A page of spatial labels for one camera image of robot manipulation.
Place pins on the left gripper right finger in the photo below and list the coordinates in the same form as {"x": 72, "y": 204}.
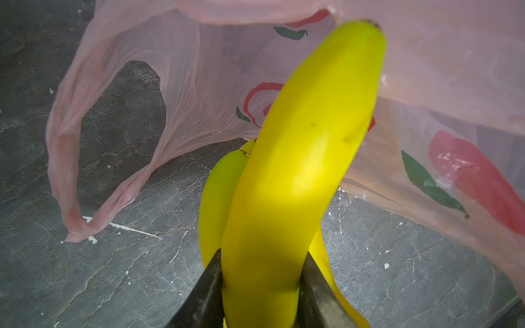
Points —
{"x": 318, "y": 305}

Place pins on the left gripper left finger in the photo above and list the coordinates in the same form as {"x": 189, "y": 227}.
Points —
{"x": 204, "y": 306}

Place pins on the pink plastic bag front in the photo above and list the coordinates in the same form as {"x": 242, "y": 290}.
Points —
{"x": 446, "y": 147}

